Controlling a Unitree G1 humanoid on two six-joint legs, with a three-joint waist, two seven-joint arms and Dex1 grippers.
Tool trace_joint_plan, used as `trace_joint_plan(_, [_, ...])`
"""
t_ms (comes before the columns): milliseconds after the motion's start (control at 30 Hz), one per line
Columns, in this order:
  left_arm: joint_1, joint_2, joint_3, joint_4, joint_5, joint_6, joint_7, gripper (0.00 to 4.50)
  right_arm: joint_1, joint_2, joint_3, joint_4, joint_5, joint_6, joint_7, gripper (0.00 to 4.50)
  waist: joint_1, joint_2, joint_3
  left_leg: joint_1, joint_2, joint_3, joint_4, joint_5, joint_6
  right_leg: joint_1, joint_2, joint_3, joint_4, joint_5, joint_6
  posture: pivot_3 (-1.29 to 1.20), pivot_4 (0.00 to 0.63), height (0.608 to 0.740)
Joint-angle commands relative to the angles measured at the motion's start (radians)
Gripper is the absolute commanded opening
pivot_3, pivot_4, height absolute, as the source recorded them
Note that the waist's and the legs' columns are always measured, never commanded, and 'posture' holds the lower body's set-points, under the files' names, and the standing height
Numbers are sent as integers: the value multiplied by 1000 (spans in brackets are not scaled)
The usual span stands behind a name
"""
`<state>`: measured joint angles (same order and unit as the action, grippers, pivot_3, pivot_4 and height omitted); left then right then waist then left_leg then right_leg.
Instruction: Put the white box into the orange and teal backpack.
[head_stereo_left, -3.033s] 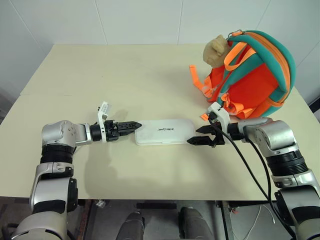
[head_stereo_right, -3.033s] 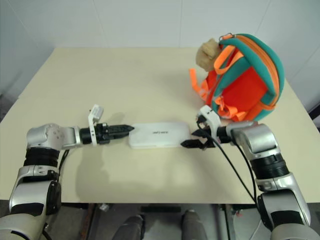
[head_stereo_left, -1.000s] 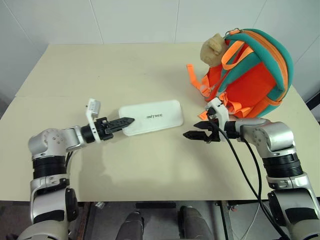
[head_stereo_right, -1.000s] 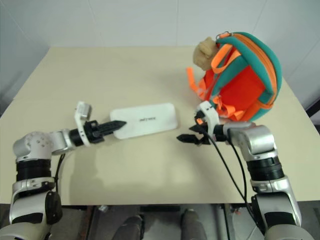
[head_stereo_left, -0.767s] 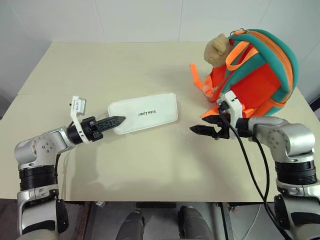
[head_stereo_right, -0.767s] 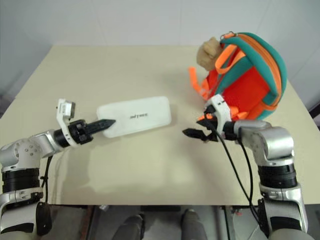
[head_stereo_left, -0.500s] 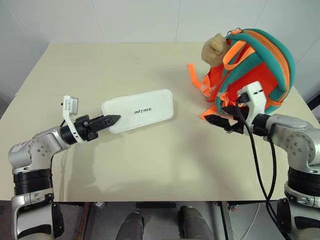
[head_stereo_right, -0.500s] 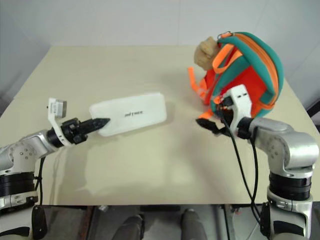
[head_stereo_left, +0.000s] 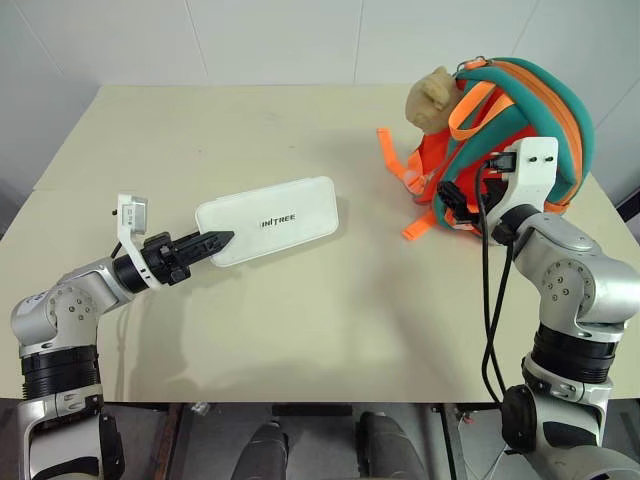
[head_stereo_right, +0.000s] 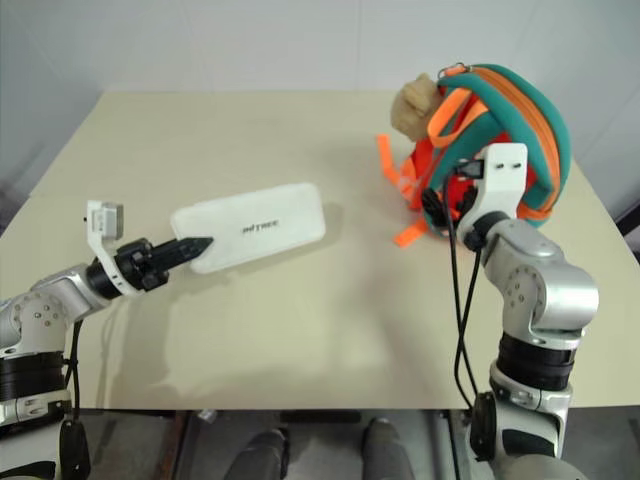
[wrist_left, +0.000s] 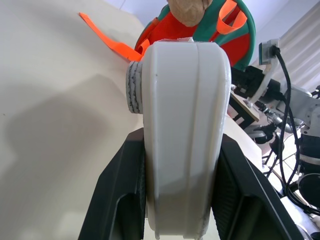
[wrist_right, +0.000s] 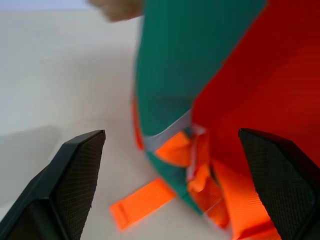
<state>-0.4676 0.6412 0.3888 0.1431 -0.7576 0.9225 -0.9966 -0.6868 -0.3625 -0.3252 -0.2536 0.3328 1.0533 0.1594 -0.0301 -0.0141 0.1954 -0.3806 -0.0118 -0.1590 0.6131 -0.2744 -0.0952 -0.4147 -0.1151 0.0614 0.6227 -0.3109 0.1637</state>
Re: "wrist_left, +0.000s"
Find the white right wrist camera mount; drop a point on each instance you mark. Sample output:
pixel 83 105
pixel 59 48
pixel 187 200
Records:
pixel 268 52

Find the orange and teal backpack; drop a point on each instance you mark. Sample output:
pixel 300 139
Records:
pixel 232 47

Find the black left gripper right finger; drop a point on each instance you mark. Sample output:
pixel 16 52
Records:
pixel 240 190

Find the tan plush backpack ornament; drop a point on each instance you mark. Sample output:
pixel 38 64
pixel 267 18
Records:
pixel 187 11

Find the wooden table with black frame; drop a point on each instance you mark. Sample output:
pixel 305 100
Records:
pixel 246 110

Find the black and white robot body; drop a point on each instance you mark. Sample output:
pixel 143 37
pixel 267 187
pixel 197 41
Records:
pixel 310 155

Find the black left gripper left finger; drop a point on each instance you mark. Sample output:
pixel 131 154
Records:
pixel 117 180

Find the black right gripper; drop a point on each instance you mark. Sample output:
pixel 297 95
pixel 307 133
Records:
pixel 248 78

